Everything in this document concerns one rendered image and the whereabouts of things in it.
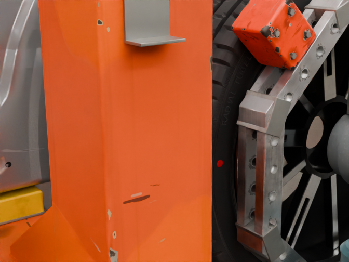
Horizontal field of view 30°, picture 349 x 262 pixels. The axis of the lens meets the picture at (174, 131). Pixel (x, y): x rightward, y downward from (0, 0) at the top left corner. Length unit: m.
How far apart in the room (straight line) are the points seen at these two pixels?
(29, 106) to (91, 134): 0.51
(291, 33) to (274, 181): 0.22
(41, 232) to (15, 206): 0.29
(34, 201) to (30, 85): 0.23
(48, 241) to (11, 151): 0.30
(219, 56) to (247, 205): 0.24
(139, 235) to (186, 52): 0.23
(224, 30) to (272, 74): 0.10
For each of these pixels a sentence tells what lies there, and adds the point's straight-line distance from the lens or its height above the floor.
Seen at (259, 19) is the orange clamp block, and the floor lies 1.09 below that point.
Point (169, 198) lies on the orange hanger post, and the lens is 0.82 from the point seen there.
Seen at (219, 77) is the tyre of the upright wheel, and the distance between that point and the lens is 1.00.
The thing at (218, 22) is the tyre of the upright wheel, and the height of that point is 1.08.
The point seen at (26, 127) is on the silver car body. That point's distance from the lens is 1.28.
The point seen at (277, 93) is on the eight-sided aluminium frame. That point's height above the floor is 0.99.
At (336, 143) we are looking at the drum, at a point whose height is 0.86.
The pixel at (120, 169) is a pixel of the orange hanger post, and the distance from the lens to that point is 0.76.
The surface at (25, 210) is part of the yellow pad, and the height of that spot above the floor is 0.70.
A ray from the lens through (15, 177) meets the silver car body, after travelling 1.29.
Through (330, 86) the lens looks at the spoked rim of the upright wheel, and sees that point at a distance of 1.21.
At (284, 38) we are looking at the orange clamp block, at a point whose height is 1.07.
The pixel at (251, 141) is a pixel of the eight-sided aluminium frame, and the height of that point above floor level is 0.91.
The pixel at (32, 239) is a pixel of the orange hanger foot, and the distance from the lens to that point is 1.08.
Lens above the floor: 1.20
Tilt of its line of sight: 16 degrees down
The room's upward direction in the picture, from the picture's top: 1 degrees counter-clockwise
